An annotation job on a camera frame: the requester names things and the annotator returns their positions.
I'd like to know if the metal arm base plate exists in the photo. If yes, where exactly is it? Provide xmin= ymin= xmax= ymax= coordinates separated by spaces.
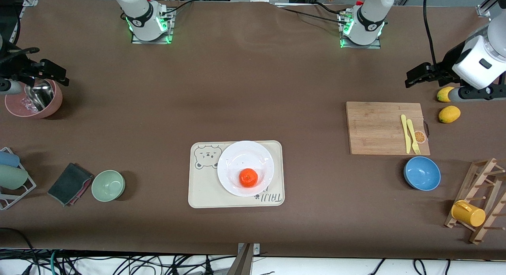
xmin=130 ymin=7 xmax=175 ymax=45
xmin=338 ymin=10 xmax=382 ymax=49

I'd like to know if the bamboo cutting board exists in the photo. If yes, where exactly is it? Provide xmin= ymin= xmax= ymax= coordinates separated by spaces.
xmin=346 ymin=102 xmax=431 ymax=156

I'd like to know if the black base power cable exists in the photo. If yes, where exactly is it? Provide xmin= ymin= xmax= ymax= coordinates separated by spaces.
xmin=276 ymin=2 xmax=349 ymax=25
xmin=160 ymin=0 xmax=195 ymax=15

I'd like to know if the white wire cup rack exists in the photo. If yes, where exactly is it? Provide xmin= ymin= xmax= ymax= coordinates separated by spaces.
xmin=0 ymin=147 xmax=37 ymax=211

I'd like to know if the blue bowl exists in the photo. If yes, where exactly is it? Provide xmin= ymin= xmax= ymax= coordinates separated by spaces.
xmin=404 ymin=156 xmax=441 ymax=191

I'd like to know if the cream tray with bear print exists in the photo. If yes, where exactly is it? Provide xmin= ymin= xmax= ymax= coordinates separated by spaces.
xmin=188 ymin=140 xmax=285 ymax=209

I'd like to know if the yellow lemon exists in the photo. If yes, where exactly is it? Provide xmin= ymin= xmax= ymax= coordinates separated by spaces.
xmin=438 ymin=105 xmax=461 ymax=124
xmin=437 ymin=87 xmax=455 ymax=103

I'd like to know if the white round plate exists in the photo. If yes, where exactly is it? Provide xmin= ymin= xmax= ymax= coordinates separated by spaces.
xmin=217 ymin=141 xmax=275 ymax=197

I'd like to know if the metal scoop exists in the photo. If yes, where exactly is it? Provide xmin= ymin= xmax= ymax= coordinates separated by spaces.
xmin=25 ymin=79 xmax=55 ymax=111

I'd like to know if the dark grey folded cloth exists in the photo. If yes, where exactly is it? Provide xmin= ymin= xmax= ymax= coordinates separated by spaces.
xmin=47 ymin=163 xmax=94 ymax=207

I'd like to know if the yellow plastic fork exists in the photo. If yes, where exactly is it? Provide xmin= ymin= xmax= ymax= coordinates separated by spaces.
xmin=407 ymin=119 xmax=421 ymax=155

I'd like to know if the teal cable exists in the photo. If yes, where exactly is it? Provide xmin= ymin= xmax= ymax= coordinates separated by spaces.
xmin=49 ymin=249 xmax=60 ymax=275

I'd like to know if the pale green bowl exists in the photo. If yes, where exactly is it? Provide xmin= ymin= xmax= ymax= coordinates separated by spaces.
xmin=91 ymin=170 xmax=126 ymax=202

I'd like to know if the pale green cup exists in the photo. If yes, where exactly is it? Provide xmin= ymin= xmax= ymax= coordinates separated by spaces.
xmin=0 ymin=165 xmax=29 ymax=190

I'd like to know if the yellow plastic mug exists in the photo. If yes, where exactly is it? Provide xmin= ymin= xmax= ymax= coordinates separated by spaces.
xmin=451 ymin=200 xmax=486 ymax=228

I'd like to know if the pink bowl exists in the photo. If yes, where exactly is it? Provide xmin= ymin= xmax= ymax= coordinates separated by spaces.
xmin=5 ymin=79 xmax=63 ymax=119

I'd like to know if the light blue cup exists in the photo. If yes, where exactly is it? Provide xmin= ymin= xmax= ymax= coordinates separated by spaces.
xmin=0 ymin=151 xmax=20 ymax=168

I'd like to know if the orange mandarin fruit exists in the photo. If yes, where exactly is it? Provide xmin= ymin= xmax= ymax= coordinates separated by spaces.
xmin=239 ymin=168 xmax=259 ymax=187

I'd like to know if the dark slanted pole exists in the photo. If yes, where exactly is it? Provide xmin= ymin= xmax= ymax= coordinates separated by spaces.
xmin=226 ymin=243 xmax=254 ymax=275

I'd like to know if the wooden peg drying rack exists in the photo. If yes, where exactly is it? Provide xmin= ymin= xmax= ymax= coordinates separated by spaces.
xmin=444 ymin=158 xmax=506 ymax=245

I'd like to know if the yellow plastic knife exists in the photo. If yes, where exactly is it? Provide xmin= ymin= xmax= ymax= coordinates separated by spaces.
xmin=400 ymin=114 xmax=412 ymax=154

